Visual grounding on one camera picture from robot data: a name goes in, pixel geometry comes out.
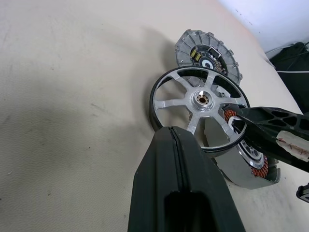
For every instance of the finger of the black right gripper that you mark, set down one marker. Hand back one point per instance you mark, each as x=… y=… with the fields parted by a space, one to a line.
x=265 y=142
x=268 y=116

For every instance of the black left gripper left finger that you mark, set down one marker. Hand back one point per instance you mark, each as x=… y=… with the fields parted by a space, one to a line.
x=154 y=183

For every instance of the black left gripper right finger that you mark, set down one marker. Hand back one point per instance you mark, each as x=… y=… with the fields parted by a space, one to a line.
x=205 y=178

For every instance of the copper wound motor stator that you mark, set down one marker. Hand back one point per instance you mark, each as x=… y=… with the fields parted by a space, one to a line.
x=231 y=166

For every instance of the silver spoked rotor wheel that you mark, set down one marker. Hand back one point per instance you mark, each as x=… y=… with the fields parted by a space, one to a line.
x=173 y=104

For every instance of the silver motor end cover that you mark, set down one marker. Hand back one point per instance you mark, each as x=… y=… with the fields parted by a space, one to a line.
x=186 y=48

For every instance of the black bag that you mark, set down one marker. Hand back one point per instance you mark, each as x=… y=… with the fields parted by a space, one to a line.
x=297 y=91

